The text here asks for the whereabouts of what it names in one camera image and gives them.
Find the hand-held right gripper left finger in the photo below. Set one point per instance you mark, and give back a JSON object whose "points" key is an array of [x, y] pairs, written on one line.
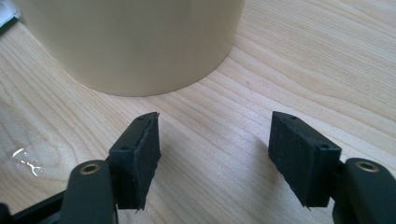
{"points": [[137, 161]]}

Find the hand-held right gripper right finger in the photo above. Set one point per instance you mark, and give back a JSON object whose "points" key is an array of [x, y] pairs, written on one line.
{"points": [[299, 158]]}

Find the clear shiny film scrap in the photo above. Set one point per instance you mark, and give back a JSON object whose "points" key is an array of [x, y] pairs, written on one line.
{"points": [[26, 161]]}

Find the beige round container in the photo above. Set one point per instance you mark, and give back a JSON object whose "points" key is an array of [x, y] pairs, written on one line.
{"points": [[134, 43]]}

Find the white and dark object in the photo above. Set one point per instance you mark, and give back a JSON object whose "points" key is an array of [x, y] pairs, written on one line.
{"points": [[7, 14]]}

